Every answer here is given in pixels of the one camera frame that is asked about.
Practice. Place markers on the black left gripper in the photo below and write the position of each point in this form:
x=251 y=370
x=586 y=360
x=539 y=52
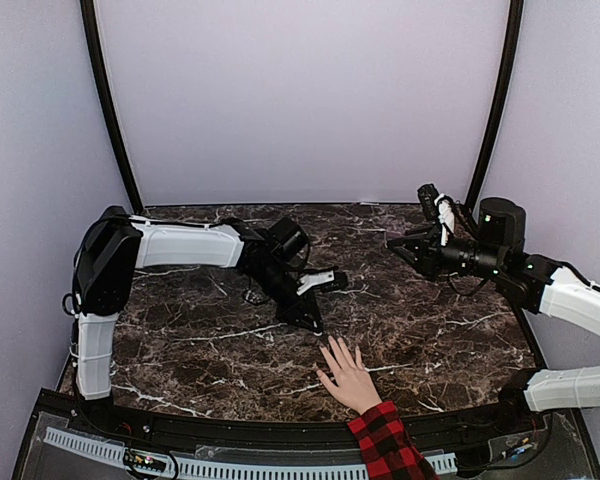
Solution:
x=298 y=308

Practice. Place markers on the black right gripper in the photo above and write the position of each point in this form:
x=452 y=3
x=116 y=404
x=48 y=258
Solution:
x=428 y=250

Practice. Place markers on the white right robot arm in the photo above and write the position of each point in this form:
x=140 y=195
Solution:
x=494 y=252

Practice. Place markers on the red plaid sleeve forearm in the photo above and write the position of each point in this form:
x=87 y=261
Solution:
x=386 y=448

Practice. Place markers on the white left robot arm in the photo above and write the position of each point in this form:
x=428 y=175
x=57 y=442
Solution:
x=118 y=244

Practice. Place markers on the person's bare hand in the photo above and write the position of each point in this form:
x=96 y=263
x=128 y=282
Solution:
x=347 y=381

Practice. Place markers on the small green circuit board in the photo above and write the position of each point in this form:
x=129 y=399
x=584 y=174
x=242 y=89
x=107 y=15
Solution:
x=148 y=463

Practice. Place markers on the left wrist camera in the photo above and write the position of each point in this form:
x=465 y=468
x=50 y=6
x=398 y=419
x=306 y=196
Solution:
x=324 y=280

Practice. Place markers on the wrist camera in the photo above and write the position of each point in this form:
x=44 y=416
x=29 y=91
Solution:
x=324 y=280
x=438 y=209

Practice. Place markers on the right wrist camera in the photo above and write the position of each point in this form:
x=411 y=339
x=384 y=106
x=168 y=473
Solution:
x=438 y=209

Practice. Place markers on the grey slotted cable duct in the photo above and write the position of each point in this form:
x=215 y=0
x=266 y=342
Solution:
x=221 y=462

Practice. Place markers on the black right frame post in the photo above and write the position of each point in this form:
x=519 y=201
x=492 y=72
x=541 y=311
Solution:
x=501 y=89

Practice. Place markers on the black frame post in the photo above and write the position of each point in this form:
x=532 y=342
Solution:
x=501 y=89
x=108 y=109

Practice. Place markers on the black left frame post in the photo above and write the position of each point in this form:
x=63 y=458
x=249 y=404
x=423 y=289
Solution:
x=108 y=109

